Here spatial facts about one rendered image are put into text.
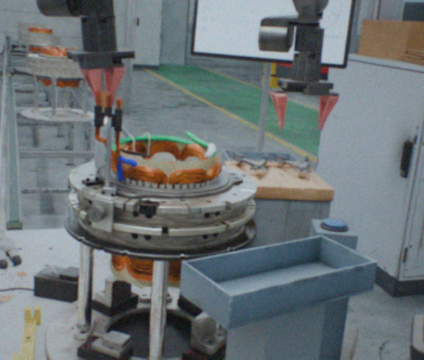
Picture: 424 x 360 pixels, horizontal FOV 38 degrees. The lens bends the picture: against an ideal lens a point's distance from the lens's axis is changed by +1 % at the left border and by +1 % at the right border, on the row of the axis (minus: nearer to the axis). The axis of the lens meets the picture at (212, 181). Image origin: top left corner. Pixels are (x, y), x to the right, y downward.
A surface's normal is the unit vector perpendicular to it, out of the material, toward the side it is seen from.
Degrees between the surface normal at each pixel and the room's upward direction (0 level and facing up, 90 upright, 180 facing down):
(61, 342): 0
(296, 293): 90
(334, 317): 90
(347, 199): 90
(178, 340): 0
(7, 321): 0
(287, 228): 90
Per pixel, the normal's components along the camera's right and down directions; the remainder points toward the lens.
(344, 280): 0.56, 0.26
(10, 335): 0.07, -0.96
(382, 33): -0.89, 0.05
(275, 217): 0.12, 0.27
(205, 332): 0.85, 0.20
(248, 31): -0.15, 0.13
